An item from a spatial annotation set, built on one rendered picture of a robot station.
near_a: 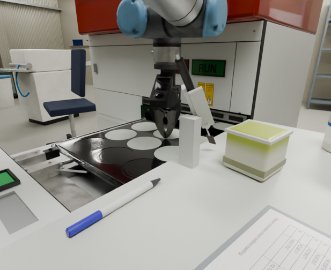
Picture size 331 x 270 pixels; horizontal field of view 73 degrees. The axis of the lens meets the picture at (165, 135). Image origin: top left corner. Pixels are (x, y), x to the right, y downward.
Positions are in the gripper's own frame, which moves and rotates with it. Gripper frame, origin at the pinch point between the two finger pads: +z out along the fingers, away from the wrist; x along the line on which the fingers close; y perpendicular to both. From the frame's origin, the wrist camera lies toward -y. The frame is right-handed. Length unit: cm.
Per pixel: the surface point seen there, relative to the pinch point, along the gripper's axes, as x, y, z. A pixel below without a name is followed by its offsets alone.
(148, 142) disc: 4.5, -2.6, 1.6
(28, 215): 9.9, -41.8, -3.8
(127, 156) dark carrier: 7.5, -12.4, 1.7
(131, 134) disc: 11.2, 2.6, 1.6
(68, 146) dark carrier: 25.4, -9.6, 1.7
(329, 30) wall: -264, 512, -71
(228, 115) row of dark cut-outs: -18.2, 7.1, -5.0
